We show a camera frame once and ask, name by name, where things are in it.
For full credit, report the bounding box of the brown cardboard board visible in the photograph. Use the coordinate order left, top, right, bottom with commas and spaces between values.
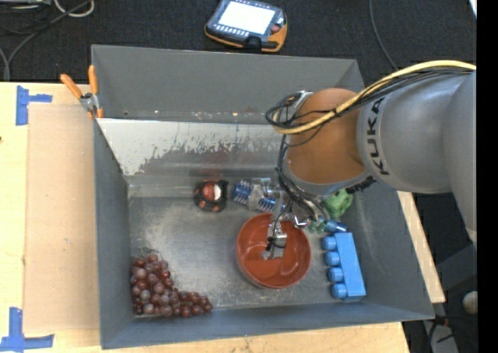
22, 104, 100, 337

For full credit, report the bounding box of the red grape bunch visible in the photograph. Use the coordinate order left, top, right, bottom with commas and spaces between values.
129, 252, 214, 320

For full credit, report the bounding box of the green toy figure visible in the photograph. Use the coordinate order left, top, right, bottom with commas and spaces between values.
324, 189, 354, 221

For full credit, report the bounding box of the blue studded building block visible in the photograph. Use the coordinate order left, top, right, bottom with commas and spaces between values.
321, 220, 367, 300

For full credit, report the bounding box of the red-brown round bowl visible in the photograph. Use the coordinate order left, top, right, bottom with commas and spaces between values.
235, 212, 313, 290

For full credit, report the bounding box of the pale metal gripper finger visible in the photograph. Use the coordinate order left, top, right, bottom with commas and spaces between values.
263, 231, 289, 263

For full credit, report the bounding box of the grey metal bin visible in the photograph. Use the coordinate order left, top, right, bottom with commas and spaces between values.
89, 44, 436, 351

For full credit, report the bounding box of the blue and silver ribbed object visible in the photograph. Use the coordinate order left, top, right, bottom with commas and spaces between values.
232, 179, 288, 213

